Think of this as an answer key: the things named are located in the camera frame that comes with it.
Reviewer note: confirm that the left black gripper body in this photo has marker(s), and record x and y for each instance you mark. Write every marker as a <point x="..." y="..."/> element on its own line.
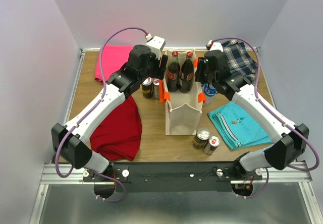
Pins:
<point x="153" y="67"/>

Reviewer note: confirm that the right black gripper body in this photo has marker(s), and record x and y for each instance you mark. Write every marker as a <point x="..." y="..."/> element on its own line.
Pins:
<point x="202" y="74"/>

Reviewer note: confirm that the cola glass bottle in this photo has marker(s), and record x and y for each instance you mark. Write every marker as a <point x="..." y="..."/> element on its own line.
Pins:
<point x="173" y="72"/>

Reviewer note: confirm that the beige canvas tote bag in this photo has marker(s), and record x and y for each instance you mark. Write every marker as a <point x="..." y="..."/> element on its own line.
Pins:
<point x="183" y="110"/>

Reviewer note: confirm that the black can front table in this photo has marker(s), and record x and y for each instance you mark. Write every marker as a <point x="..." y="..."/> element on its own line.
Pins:
<point x="200" y="138"/>

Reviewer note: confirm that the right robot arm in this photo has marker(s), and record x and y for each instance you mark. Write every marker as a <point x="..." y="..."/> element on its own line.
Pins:
<point x="288" y="139"/>

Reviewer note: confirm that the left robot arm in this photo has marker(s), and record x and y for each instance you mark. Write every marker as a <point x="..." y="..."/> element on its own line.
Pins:
<point x="69" y="140"/>

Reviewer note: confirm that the black can beside bag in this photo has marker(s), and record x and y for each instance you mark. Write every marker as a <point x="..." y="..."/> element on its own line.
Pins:
<point x="147" y="88"/>

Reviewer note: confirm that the silver can red tab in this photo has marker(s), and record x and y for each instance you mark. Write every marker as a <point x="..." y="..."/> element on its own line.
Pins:
<point x="156" y="84"/>

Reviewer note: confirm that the clear water bottle blue label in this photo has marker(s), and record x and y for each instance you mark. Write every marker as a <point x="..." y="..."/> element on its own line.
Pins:
<point x="209" y="92"/>

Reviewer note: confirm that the plaid navy white shirt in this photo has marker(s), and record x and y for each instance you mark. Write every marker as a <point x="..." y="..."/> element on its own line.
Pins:
<point x="239" y="59"/>

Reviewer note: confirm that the pink folded cloth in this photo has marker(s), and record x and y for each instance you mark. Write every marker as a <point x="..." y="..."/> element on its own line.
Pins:
<point x="113" y="57"/>

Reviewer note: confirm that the silver can front table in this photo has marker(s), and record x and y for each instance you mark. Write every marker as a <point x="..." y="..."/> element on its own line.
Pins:
<point x="211" y="145"/>

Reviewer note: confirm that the teal folded shorts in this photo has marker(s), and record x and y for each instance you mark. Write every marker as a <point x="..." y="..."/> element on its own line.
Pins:
<point x="237" y="128"/>

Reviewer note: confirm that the red folded cloth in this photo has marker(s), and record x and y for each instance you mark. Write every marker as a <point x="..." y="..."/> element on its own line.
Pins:
<point x="118" y="136"/>

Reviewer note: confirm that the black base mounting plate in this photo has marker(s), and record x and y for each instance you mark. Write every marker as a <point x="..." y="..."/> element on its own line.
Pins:
<point x="179" y="176"/>

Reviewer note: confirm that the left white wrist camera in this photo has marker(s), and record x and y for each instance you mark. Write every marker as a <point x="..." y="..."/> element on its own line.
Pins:
<point x="156" y="44"/>

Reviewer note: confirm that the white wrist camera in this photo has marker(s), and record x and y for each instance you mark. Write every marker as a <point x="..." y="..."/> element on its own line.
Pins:
<point x="156" y="44"/>
<point x="214" y="46"/>

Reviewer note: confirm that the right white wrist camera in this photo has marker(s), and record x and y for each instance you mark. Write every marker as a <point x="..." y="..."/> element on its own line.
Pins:
<point x="214" y="46"/>

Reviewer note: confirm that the aluminium frame rail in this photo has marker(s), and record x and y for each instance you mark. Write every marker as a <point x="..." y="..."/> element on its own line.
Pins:
<point x="50" y="176"/>

